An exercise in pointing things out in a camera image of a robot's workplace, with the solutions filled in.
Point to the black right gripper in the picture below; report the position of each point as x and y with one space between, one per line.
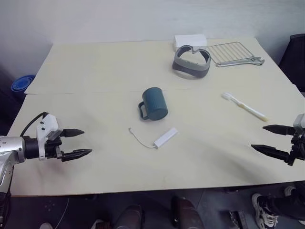
298 149

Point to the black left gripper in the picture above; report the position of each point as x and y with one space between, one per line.
53 148

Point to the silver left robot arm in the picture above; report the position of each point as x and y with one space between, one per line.
12 148

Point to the white toothbrush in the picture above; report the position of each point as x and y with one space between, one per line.
247 108

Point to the white and black sneaker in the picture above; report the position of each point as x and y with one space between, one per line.
263 210
289 190

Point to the black trouser leg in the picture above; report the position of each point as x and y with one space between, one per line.
288 205

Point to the blue stacked bowls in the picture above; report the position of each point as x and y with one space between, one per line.
21 83

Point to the black chair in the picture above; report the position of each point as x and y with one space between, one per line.
294 59

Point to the silver adjustable wrench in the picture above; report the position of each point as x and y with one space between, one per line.
252 60

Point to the white shoe tip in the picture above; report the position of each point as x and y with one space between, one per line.
46 225

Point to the black ribbed block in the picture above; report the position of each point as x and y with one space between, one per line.
238 219

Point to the dark green plastic mug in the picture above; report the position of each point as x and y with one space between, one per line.
156 105

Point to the dark rounded shape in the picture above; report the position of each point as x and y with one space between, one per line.
186 212
131 217

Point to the white rectangular box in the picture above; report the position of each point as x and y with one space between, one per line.
189 39

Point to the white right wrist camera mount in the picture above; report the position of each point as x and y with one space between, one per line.
300 124

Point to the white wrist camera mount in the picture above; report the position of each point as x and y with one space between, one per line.
300 124
47 124

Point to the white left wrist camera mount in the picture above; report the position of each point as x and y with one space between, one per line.
47 124

